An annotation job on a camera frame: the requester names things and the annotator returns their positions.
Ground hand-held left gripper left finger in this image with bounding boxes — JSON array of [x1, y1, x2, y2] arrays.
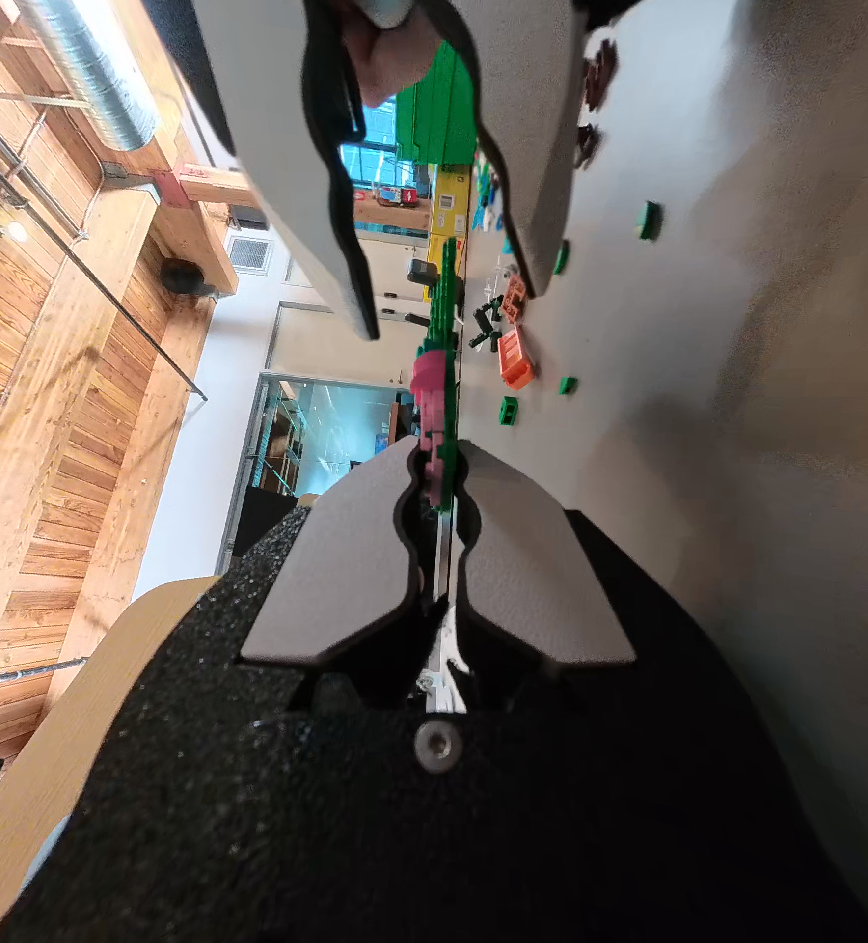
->
[[241, 436, 442, 670]]

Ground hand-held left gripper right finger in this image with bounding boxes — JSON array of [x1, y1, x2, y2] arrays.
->
[[453, 440, 638, 668]]

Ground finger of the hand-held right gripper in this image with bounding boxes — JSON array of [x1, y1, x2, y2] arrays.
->
[[191, 0, 381, 342], [434, 0, 591, 300]]

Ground green lego plate with pink bricks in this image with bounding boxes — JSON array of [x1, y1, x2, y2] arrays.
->
[[409, 236, 469, 511]]

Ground dark brown lego round piece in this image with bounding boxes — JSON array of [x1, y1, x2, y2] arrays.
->
[[580, 37, 621, 112]]

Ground stack of green lego baseplates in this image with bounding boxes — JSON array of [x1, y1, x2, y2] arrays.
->
[[395, 40, 480, 167]]

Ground pile of mixed lego pieces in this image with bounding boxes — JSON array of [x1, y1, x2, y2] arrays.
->
[[470, 151, 514, 256]]

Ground yellow lego box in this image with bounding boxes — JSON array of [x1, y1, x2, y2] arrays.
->
[[427, 165, 473, 238]]

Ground orange lego roof brick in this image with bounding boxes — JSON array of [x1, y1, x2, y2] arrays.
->
[[498, 327, 537, 390]]

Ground black lego branch pieces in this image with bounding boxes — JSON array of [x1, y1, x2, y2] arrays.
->
[[466, 298, 506, 352]]

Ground person's right hand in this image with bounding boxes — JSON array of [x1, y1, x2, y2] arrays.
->
[[353, 6, 444, 109]]

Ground black dome ceiling fixture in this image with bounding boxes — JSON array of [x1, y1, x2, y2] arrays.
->
[[159, 257, 219, 299]]

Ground black metal rod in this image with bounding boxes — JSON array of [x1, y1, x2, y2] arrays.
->
[[0, 131, 210, 402]]

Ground silver metal air duct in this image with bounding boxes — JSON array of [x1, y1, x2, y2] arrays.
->
[[16, 0, 161, 150]]

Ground red beam bracket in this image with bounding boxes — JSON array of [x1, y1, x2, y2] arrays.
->
[[172, 165, 212, 209]]

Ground white wall air vent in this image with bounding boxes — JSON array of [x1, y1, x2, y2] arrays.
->
[[225, 235, 273, 276]]

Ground orange lego window frame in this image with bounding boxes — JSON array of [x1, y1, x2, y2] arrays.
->
[[498, 273, 531, 324]]

